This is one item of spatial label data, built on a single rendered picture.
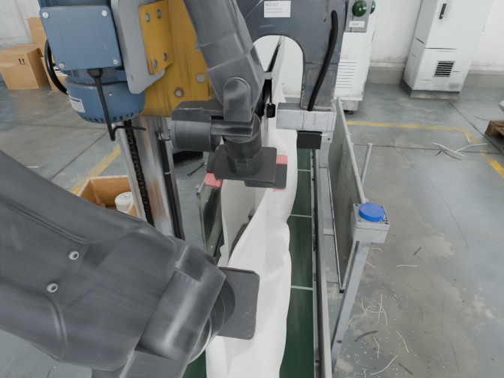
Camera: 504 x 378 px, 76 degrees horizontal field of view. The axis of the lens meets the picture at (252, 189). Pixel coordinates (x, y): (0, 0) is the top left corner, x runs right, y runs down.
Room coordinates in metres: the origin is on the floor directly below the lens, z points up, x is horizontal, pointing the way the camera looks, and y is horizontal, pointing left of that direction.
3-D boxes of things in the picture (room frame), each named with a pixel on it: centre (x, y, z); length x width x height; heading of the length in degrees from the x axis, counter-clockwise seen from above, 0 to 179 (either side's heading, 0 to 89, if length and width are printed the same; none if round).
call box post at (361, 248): (0.64, -0.30, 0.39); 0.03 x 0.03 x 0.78; 82
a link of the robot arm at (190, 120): (0.44, 0.05, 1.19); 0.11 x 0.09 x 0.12; 83
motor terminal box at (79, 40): (0.60, 0.28, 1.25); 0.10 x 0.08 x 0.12; 107
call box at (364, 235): (0.64, -0.30, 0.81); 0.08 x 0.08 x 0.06; 82
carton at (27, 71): (4.62, 3.06, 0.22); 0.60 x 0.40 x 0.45; 4
